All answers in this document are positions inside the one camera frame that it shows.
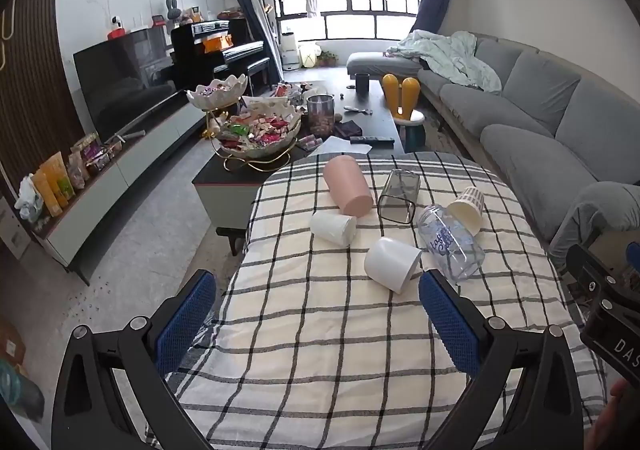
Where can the cardboard box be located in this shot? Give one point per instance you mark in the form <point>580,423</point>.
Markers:
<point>10,345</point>

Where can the yellow rabbit-ear stool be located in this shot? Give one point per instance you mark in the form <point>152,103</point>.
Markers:
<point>402,98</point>

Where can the black piano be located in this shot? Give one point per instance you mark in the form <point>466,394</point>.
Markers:
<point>190,50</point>

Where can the two-tier candy dish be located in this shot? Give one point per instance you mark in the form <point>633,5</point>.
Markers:
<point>260,133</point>

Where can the black remote control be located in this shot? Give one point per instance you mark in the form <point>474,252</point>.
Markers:
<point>372,139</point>

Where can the white air purifier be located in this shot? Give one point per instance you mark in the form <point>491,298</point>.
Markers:
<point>288,50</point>

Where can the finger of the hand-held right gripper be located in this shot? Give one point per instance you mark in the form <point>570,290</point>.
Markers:
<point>595,275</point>

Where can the clear cup with blue print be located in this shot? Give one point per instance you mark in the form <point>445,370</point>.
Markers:
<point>450,247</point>

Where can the dark cloth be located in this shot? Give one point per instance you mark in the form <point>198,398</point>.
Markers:
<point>349,128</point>

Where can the checked tablecloth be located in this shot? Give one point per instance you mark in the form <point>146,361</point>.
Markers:
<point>310,355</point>

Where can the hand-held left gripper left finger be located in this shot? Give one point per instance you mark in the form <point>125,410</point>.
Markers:
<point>185,317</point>

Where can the striped paper cup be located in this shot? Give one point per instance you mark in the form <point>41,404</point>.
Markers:
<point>467,210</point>

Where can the pale green blanket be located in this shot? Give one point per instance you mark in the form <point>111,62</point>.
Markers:
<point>450,55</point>

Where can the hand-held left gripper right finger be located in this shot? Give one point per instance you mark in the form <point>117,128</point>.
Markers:
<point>450,325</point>

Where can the glass jar of nuts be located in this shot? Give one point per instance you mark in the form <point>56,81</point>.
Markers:
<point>320,115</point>

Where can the orange box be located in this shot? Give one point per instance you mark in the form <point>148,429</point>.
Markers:
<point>217,44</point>

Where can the potted plant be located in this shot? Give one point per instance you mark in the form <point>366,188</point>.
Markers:
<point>327,59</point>

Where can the white paper sheet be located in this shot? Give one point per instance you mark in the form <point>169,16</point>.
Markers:
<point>345,148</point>

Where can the balcony window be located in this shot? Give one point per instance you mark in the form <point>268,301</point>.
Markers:
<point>350,23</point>

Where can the dark coffee table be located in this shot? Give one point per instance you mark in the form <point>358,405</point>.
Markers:
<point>382,123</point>

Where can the person's right hand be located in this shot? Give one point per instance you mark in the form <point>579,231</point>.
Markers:
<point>624,392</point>

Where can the dark mug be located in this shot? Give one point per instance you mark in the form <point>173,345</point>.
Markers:
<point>361,84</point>

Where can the white hanging garment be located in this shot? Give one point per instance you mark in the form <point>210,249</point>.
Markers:
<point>311,0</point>

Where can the black piano bench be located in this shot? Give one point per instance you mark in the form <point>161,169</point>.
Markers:
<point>257,65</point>

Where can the pink cup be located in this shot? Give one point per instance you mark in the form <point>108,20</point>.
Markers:
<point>347,185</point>

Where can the pale round lamp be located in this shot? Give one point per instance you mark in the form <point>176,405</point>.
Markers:
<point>309,55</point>

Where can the flat screen television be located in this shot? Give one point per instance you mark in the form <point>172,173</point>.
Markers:
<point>120,75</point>

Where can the small white cup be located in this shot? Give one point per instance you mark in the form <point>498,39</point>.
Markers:
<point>332,227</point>

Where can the metal spoon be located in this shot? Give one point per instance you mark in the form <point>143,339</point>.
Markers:
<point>357,110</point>

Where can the large white cup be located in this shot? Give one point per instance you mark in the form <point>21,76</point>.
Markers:
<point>390,262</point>

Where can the television cabinet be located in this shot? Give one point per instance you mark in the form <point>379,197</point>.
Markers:
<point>125,173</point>

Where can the white security camera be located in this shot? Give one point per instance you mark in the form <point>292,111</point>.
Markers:
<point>118,22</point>

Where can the white plastic bag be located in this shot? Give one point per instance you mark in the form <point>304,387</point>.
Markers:
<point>29,197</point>

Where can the grey clear square cup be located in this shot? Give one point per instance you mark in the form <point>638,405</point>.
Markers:
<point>398,192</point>

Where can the grey sofa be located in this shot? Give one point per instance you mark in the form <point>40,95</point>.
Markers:
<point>530,95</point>

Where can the teal bag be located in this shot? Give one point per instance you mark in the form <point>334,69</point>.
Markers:
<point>17,387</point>

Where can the row of snack packets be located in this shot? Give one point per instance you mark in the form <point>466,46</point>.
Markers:
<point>55,178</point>

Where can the grey rabbit figure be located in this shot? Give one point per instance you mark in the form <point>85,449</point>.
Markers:
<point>172,10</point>

